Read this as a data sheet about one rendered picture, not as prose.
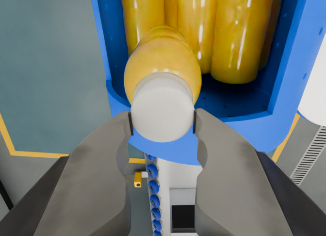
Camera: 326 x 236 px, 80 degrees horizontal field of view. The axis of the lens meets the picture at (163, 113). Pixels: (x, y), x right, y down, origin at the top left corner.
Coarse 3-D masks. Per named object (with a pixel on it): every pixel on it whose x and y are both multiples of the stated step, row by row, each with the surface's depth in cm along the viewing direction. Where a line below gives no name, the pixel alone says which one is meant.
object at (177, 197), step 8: (176, 192) 69; (184, 192) 69; (192, 192) 69; (176, 200) 67; (184, 200) 67; (192, 200) 66; (176, 208) 62; (184, 208) 62; (192, 208) 62; (176, 216) 60; (184, 216) 60; (192, 216) 60; (176, 224) 58; (184, 224) 58; (192, 224) 58; (176, 232) 58; (184, 232) 58; (192, 232) 58
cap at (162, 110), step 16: (160, 80) 12; (144, 96) 11; (160, 96) 11; (176, 96) 11; (144, 112) 12; (160, 112) 12; (176, 112) 12; (192, 112) 11; (144, 128) 12; (160, 128) 12; (176, 128) 12
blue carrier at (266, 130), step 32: (96, 0) 24; (288, 0) 29; (320, 0) 15; (288, 32) 29; (320, 32) 18; (288, 64) 17; (224, 96) 35; (256, 96) 35; (288, 96) 20; (192, 128) 20; (256, 128) 20; (288, 128) 24; (192, 160) 22
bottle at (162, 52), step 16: (160, 32) 19; (176, 32) 22; (144, 48) 15; (160, 48) 14; (176, 48) 15; (128, 64) 15; (144, 64) 14; (160, 64) 13; (176, 64) 13; (192, 64) 14; (128, 80) 14; (144, 80) 13; (176, 80) 13; (192, 80) 14; (128, 96) 15; (192, 96) 13
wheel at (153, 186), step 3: (153, 180) 65; (150, 183) 64; (153, 183) 63; (156, 183) 64; (150, 186) 65; (153, 186) 63; (156, 186) 63; (150, 189) 66; (153, 189) 64; (156, 189) 63; (153, 192) 64; (156, 192) 63
